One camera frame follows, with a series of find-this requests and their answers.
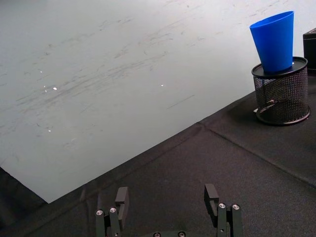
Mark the black table cloth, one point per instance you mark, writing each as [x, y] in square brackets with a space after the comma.
[187, 177]

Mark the blue plastic cup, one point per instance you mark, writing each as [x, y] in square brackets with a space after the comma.
[274, 42]

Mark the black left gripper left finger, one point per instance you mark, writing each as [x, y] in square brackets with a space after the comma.
[122, 202]

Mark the black box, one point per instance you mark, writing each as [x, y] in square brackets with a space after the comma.
[309, 43]

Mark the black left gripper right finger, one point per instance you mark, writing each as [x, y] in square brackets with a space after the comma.
[214, 205]

